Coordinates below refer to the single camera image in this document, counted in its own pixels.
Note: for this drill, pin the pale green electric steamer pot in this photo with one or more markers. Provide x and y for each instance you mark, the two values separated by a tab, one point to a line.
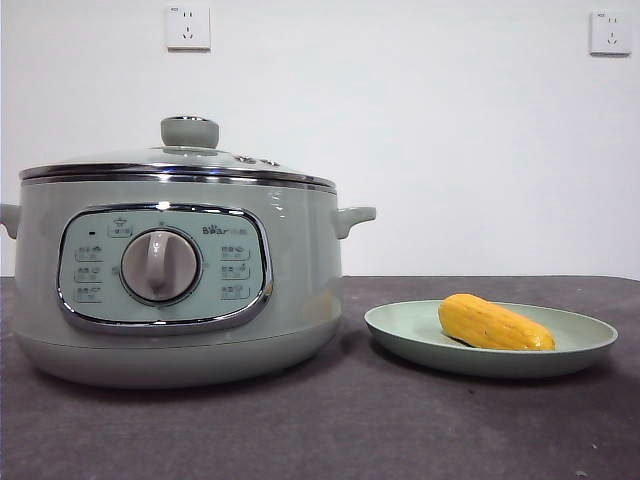
300	280

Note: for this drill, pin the white wall socket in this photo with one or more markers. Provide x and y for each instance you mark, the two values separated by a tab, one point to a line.
188	29
610	34

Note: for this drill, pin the glass lid with green knob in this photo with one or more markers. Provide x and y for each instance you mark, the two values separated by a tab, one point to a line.
190	132

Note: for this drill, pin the yellow corn cob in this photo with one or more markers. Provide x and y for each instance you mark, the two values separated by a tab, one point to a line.
494	323

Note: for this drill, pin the pale green round plate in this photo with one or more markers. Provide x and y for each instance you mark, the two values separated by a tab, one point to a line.
410	327

